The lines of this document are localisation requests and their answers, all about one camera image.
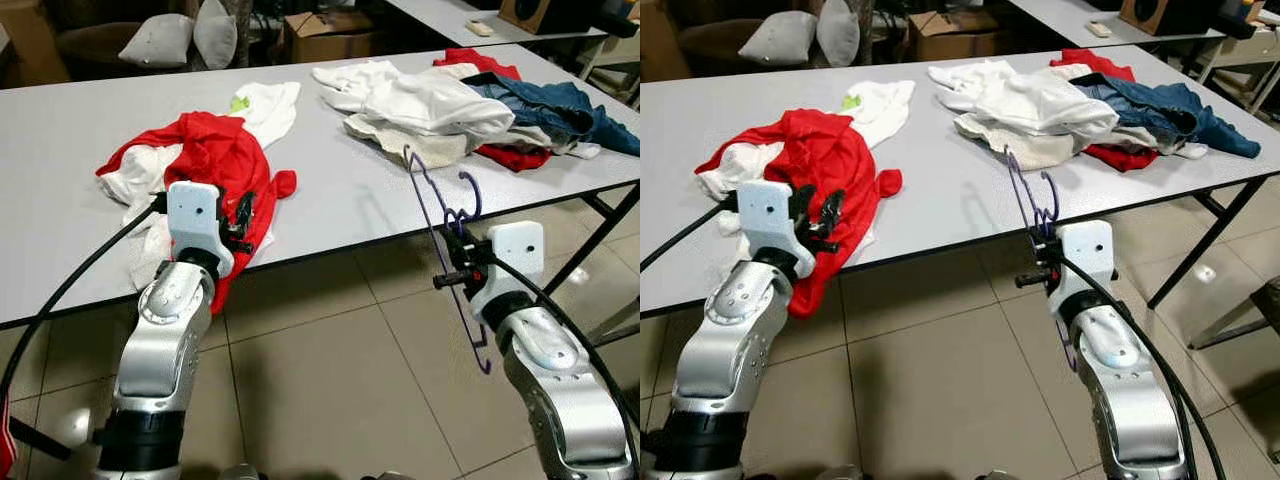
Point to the blue plastic hanger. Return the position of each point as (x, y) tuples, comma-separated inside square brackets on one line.
[(479, 196), (1054, 195)]

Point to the plain red shirt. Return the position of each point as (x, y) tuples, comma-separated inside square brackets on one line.
[(830, 150), (215, 150)]

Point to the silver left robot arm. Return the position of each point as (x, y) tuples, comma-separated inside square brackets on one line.
[(730, 340), (165, 340)]

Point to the white rumpled garment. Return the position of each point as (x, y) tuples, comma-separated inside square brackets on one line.
[(735, 165), (135, 175)]

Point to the grey folding table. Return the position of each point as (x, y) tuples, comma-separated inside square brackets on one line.
[(340, 210), (960, 210)]

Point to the beige garment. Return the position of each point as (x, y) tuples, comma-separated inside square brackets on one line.
[(1010, 145), (400, 140)]

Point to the white shirt green print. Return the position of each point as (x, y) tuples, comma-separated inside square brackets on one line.
[(885, 110), (270, 110)]

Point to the large crumpled white shirt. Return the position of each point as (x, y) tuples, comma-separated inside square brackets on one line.
[(1030, 100), (420, 100)]

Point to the blue denim jeans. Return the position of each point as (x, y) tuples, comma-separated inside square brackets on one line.
[(560, 105), (1170, 105)]

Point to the wide grey pillow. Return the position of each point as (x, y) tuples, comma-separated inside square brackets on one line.
[(155, 42), (775, 40)]

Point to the narrow grey pillow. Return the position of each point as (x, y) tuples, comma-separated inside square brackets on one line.
[(838, 32), (215, 35)]

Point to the red garment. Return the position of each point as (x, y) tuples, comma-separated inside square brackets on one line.
[(470, 60), (1090, 62)]

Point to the cardboard box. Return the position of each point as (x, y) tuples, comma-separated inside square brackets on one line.
[(955, 38), (330, 40)]

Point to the small beige remote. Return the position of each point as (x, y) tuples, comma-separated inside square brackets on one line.
[(480, 28), (1100, 29)]

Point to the white desk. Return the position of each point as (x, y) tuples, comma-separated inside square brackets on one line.
[(440, 15), (1060, 15)]

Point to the wooden speaker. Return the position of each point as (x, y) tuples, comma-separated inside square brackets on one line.
[(1165, 12), (545, 12)]

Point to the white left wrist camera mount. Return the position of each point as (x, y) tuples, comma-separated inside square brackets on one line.
[(195, 220), (770, 220)]

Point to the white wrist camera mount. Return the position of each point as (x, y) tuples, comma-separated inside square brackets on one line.
[(195, 220), (1085, 250), (770, 220), (515, 250)]

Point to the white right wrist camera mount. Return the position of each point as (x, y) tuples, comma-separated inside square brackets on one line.
[(515, 250), (1085, 250)]

